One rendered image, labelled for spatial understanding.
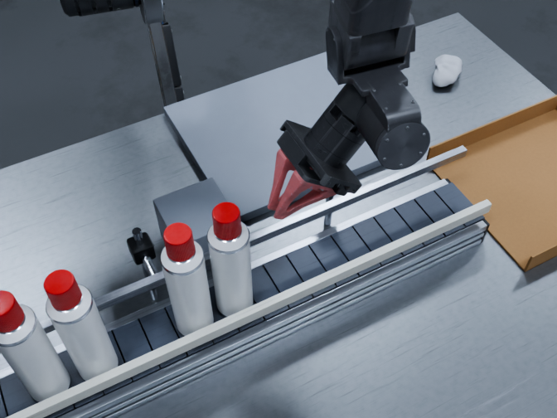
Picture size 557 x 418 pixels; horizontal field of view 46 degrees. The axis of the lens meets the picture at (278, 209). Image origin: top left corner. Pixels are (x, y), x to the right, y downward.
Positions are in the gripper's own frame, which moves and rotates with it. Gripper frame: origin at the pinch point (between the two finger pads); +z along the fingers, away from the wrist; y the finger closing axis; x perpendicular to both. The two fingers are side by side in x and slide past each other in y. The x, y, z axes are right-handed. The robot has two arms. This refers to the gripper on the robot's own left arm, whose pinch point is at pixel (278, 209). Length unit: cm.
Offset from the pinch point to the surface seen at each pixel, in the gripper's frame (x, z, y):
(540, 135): 59, -21, -10
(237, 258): -2.4, 7.2, 1.7
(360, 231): 23.9, 3.6, -3.6
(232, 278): -0.5, 10.8, 1.5
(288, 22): 137, 22, -166
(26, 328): -22.7, 21.6, 1.0
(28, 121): 50, 95, -156
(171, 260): -9.8, 10.2, 0.0
